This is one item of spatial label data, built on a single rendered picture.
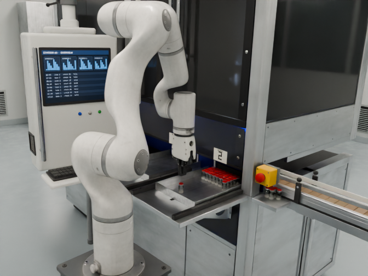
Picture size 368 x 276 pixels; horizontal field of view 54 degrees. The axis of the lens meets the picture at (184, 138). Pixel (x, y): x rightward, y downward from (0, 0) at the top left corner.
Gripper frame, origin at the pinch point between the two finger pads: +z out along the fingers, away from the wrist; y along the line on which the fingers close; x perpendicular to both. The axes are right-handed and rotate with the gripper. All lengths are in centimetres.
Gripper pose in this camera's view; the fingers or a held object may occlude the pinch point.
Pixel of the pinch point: (182, 170)
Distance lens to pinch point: 144.7
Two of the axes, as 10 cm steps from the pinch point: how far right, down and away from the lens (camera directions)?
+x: -7.5, 1.6, -6.4
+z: -0.3, 9.6, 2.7
